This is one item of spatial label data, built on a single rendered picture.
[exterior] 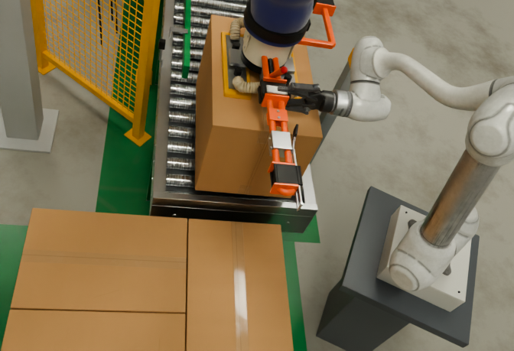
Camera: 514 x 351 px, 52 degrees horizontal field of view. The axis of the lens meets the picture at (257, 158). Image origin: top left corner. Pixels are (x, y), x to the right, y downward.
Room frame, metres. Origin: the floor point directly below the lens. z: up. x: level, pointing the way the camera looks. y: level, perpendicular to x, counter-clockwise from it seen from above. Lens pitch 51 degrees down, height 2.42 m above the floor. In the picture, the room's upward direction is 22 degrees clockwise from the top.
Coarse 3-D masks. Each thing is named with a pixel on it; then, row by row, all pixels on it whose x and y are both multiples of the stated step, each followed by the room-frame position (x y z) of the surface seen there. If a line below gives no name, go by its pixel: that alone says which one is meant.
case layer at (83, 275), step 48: (48, 240) 0.79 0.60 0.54; (96, 240) 0.87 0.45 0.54; (144, 240) 0.94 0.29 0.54; (192, 240) 1.02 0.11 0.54; (240, 240) 1.10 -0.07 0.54; (48, 288) 0.63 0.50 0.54; (96, 288) 0.70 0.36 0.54; (144, 288) 0.76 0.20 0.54; (192, 288) 0.83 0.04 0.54; (240, 288) 0.91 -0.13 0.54; (48, 336) 0.48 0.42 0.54; (96, 336) 0.54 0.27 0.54; (144, 336) 0.60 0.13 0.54; (192, 336) 0.67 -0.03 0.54; (240, 336) 0.73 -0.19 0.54; (288, 336) 0.80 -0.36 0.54
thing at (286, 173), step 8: (272, 168) 0.99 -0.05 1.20; (280, 168) 0.97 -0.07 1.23; (288, 168) 0.99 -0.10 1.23; (272, 176) 0.97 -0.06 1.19; (280, 176) 0.95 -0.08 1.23; (288, 176) 0.96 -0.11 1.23; (296, 176) 0.97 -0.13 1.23; (272, 184) 0.94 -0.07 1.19; (280, 184) 0.92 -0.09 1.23; (288, 184) 0.93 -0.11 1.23; (296, 184) 0.94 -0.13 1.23; (272, 192) 0.91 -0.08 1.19
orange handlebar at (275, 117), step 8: (328, 16) 1.81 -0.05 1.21; (328, 24) 1.76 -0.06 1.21; (328, 32) 1.72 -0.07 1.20; (304, 40) 1.61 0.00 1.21; (312, 40) 1.63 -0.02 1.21; (328, 40) 1.69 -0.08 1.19; (328, 48) 1.64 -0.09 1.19; (264, 56) 1.44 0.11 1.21; (264, 64) 1.40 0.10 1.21; (264, 72) 1.36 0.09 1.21; (272, 104) 1.23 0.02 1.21; (280, 104) 1.24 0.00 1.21; (272, 112) 1.19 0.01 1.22; (280, 112) 1.20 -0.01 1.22; (272, 120) 1.16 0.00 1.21; (280, 120) 1.17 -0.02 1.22; (272, 128) 1.13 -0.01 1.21; (272, 152) 1.04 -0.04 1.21; (288, 152) 1.06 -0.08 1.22; (288, 160) 1.03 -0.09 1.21; (280, 192) 0.91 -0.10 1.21; (288, 192) 0.92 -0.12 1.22
